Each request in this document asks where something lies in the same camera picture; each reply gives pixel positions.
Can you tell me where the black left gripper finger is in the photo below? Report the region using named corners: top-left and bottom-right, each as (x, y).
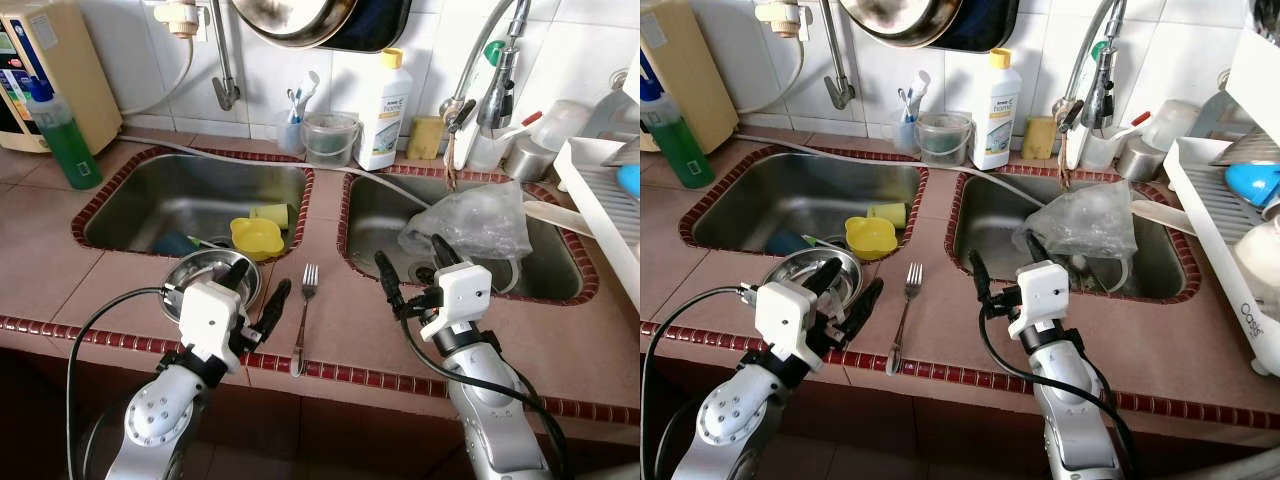
top-left (218, 258), bottom-right (251, 298)
top-left (256, 278), bottom-right (293, 339)
top-left (805, 257), bottom-right (844, 298)
top-left (846, 278), bottom-right (886, 337)

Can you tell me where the steel bowl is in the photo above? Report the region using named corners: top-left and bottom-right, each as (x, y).
top-left (160, 248), bottom-right (263, 321)
top-left (762, 247), bottom-right (863, 301)

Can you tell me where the steel fork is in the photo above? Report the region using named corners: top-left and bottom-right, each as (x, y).
top-left (290, 263), bottom-right (321, 379)
top-left (886, 262), bottom-right (923, 377)

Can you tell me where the chrome kitchen faucet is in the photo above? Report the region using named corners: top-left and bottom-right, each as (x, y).
top-left (1050, 0), bottom-right (1131, 191)
top-left (440, 0), bottom-right (533, 191)

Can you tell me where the clear plastic bag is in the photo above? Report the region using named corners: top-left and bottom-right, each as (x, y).
top-left (398, 180), bottom-right (534, 263)
top-left (1012, 180), bottom-right (1141, 263)

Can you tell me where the steel sink basin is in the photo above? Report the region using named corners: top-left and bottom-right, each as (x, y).
top-left (70, 145), bottom-right (316, 263)
top-left (337, 170), bottom-right (601, 306)
top-left (678, 145), bottom-right (929, 263)
top-left (945, 170), bottom-right (1201, 304)

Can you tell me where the tan sponge block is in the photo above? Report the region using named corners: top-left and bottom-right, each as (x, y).
top-left (407, 115), bottom-right (446, 161)
top-left (1020, 115), bottom-right (1058, 161)

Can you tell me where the cream plastic drain spout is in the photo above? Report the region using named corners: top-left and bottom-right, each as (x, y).
top-left (1132, 198), bottom-right (1198, 238)
top-left (522, 200), bottom-right (591, 238)

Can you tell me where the steel cup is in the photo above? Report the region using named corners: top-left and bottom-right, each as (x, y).
top-left (503, 135), bottom-right (554, 183)
top-left (1115, 135), bottom-right (1166, 183)

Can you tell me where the white detergent bottle yellow cap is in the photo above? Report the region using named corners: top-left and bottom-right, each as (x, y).
top-left (970, 48), bottom-right (1023, 171)
top-left (357, 48), bottom-right (414, 171)

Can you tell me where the dark red cabinet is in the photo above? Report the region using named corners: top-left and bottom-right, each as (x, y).
top-left (640, 345), bottom-right (1280, 480)
top-left (0, 345), bottom-right (641, 480)

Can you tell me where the white dish rack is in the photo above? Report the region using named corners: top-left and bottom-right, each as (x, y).
top-left (1163, 135), bottom-right (1280, 351)
top-left (553, 135), bottom-right (641, 311)

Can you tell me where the clear plastic container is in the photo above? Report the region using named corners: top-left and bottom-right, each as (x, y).
top-left (528, 100), bottom-right (591, 151)
top-left (1140, 100), bottom-right (1201, 151)

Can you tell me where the green dish soap bottle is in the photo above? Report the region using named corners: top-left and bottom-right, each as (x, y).
top-left (640, 75), bottom-right (716, 191)
top-left (25, 75), bottom-right (103, 191)

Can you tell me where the steel plate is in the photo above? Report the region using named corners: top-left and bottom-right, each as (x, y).
top-left (600, 135), bottom-right (641, 166)
top-left (1210, 130), bottom-right (1280, 166)

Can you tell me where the white ceramic mug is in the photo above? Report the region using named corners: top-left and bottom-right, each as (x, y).
top-left (1235, 215), bottom-right (1280, 301)

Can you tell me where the beige water ionizer appliance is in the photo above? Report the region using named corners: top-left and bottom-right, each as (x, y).
top-left (640, 0), bottom-right (741, 154)
top-left (0, 0), bottom-right (123, 154)

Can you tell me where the hanging steel pan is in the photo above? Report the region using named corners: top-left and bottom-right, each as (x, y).
top-left (228, 0), bottom-right (413, 53)
top-left (838, 0), bottom-right (1021, 53)

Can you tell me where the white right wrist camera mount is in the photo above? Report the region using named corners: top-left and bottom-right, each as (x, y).
top-left (1007, 260), bottom-right (1071, 341)
top-left (418, 262), bottom-right (494, 343)

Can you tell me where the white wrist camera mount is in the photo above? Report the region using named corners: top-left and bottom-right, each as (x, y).
top-left (418, 262), bottom-right (494, 343)
top-left (753, 280), bottom-right (823, 373)
top-left (178, 280), bottom-right (246, 376)
top-left (1007, 260), bottom-right (1071, 341)

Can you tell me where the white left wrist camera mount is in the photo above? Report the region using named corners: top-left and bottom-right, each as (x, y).
top-left (753, 280), bottom-right (823, 373)
top-left (178, 280), bottom-right (246, 376)

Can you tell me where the white drain hose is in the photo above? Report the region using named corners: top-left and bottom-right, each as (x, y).
top-left (120, 135), bottom-right (431, 211)
top-left (735, 135), bottom-right (1041, 211)

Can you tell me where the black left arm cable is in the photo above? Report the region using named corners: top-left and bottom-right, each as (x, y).
top-left (65, 287), bottom-right (191, 480)
top-left (640, 287), bottom-right (766, 471)

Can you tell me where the grey wall tap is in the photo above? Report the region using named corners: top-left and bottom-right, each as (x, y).
top-left (820, 0), bottom-right (857, 111)
top-left (208, 0), bottom-right (243, 111)

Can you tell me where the thin beige wall tube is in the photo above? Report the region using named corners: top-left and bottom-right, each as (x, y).
top-left (736, 38), bottom-right (807, 116)
top-left (120, 38), bottom-right (198, 116)

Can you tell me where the white wall water filter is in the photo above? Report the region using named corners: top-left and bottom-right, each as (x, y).
top-left (755, 0), bottom-right (816, 41)
top-left (150, 0), bottom-right (211, 41)

